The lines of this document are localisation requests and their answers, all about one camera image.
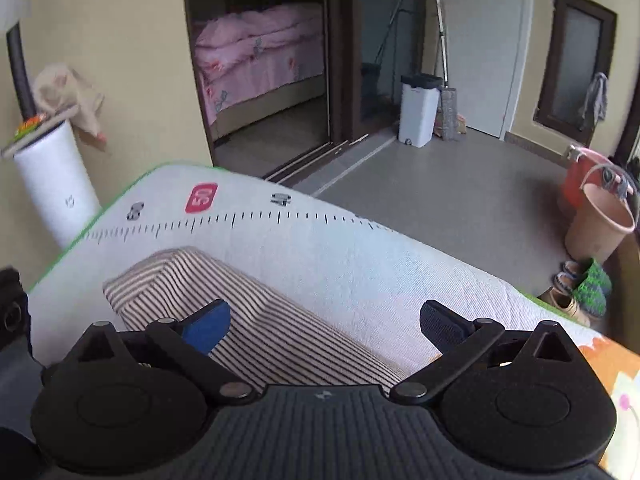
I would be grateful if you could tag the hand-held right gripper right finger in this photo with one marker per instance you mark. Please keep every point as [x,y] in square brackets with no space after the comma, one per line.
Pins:
[442,329]

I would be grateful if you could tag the flat cardboard board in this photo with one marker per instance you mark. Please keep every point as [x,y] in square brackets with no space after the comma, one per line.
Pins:
[40,132]

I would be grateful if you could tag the cartoon printed mat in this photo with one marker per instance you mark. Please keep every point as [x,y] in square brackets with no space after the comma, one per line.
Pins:
[350,270]

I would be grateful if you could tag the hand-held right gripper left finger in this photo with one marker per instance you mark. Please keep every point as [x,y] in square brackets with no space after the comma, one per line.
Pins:
[207,329]

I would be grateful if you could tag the striped beige shirt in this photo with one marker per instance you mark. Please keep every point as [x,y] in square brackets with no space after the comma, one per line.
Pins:
[285,342]

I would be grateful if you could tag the white mop bucket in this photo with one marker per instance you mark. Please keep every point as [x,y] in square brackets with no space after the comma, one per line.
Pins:
[419,115]

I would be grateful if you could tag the white cylindrical appliance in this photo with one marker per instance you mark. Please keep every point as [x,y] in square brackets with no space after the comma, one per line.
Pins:
[60,190]

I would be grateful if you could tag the red bucket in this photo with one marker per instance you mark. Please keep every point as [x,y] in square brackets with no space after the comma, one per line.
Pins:
[575,180]

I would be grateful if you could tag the flat mop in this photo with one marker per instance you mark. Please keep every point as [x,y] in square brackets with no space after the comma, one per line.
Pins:
[449,115]

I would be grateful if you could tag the pink plastic bucket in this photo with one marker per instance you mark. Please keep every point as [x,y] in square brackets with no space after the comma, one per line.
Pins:
[595,230]

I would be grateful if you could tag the dark sliding door frame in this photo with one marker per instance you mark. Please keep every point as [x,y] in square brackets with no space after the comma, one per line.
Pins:
[345,60]

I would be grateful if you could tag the beige shoe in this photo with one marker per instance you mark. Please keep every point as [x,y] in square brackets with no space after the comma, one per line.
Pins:
[562,305]

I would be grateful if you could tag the pink quilt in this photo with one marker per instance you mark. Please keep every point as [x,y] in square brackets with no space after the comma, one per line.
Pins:
[250,55]

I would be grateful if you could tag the white door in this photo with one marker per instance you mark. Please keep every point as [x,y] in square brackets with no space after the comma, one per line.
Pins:
[480,35]

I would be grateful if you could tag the grey hanging towel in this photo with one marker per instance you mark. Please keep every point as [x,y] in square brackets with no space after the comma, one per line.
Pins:
[595,100]

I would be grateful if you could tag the dark framed window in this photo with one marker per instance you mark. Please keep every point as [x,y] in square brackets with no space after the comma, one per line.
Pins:
[575,45]

